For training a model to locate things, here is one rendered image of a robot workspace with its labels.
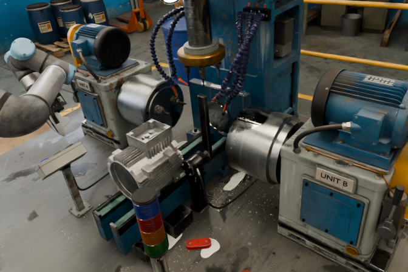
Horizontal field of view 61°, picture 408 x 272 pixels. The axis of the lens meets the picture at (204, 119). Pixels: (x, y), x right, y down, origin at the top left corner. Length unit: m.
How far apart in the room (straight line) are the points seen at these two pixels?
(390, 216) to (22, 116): 0.97
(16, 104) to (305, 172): 0.80
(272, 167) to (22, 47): 0.92
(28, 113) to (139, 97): 0.61
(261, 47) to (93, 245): 0.95
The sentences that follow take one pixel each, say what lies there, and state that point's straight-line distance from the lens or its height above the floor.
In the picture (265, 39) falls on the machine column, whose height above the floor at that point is 1.34.
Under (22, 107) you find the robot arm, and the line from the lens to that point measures 0.99.
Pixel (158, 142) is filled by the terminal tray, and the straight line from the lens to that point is 1.18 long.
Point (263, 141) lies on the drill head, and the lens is 1.12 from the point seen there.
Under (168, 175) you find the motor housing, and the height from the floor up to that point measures 1.00.
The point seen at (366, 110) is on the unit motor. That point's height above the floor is 1.31.
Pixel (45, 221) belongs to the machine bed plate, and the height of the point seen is 0.80.
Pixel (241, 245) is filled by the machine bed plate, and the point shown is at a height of 0.80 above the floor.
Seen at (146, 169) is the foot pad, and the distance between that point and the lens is 1.14.
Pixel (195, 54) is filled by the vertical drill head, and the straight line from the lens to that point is 1.25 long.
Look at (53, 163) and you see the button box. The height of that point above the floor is 1.07.
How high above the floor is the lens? 1.77
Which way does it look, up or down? 31 degrees down
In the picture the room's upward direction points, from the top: 6 degrees counter-clockwise
